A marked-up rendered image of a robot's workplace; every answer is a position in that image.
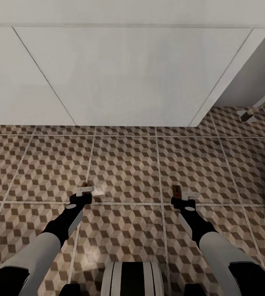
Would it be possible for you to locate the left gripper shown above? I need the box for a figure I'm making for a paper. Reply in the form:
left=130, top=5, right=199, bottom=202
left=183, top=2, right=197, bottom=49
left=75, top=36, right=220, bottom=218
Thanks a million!
left=70, top=193, right=92, bottom=205

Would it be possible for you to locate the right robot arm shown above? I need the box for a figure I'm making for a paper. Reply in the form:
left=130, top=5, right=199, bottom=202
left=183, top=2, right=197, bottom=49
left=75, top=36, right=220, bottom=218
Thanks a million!
left=171, top=192, right=265, bottom=296

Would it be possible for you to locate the robot trunk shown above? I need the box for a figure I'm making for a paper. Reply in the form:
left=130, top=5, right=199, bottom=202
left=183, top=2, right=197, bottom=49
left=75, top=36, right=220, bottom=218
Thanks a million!
left=101, top=262, right=165, bottom=296

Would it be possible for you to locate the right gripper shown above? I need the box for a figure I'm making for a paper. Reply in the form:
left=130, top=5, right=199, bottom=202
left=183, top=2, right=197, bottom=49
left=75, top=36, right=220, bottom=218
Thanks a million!
left=171, top=197, right=196, bottom=210

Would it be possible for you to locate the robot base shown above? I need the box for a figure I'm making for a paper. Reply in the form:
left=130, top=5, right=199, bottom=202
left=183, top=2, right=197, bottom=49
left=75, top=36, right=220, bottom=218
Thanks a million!
left=59, top=284, right=206, bottom=296

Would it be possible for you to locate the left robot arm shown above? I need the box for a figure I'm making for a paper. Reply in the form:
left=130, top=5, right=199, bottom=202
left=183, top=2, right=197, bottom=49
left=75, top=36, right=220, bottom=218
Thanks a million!
left=0, top=186, right=95, bottom=296

